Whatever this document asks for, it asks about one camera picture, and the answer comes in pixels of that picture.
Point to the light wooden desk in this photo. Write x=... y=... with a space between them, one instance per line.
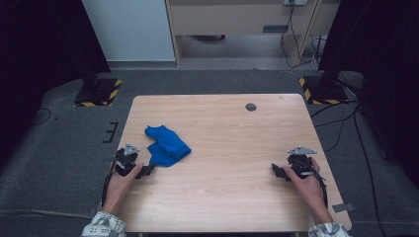
x=230 y=16

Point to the grey label on desk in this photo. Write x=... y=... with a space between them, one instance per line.
x=275 y=28

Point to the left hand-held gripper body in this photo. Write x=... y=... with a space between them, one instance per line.
x=126 y=161

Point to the dark round table grommet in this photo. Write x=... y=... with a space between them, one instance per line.
x=251 y=107

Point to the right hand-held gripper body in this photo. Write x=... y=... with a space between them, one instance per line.
x=300 y=163

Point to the blue cloth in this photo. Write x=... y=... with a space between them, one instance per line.
x=168 y=148

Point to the person's right hand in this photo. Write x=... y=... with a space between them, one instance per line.
x=306 y=189

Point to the white cabinet panel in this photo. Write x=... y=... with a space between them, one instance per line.
x=131 y=29

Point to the grey tape strip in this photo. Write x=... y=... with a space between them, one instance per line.
x=343 y=207

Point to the black stand base hazard tape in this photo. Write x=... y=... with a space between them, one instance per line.
x=324 y=94
x=99 y=94

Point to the black curtain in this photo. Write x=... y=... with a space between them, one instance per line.
x=42 y=49
x=382 y=49

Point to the person's left hand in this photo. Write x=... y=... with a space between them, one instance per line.
x=119 y=188

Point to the white power strip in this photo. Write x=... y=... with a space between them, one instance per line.
x=295 y=2

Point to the dark round object under desk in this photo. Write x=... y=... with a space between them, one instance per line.
x=208 y=38

